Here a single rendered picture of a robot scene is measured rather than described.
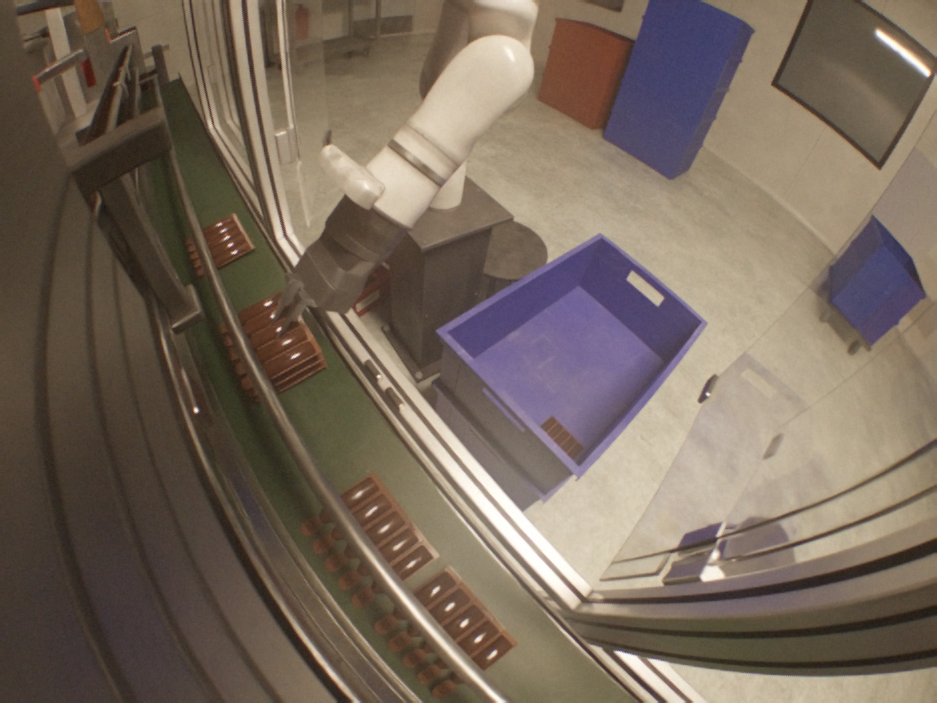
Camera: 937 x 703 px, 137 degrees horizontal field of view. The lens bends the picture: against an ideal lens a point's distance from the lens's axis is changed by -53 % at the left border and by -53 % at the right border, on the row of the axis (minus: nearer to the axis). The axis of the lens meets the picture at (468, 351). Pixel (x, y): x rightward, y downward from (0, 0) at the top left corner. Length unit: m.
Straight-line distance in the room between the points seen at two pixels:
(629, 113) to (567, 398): 2.28
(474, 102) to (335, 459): 0.36
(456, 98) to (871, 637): 0.46
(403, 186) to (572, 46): 2.92
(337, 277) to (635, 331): 0.99
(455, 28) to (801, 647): 0.75
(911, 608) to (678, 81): 2.72
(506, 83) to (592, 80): 2.77
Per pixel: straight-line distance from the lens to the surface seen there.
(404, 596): 0.22
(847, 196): 4.00
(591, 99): 3.12
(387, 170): 0.37
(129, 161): 0.27
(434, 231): 0.82
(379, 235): 0.37
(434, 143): 0.36
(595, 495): 1.21
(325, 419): 0.43
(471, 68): 0.36
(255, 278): 0.57
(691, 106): 2.75
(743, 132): 4.05
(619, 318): 1.24
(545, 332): 1.11
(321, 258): 0.41
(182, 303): 0.34
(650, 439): 1.36
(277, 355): 0.43
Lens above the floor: 1.07
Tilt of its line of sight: 56 degrees down
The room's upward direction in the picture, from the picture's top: 12 degrees clockwise
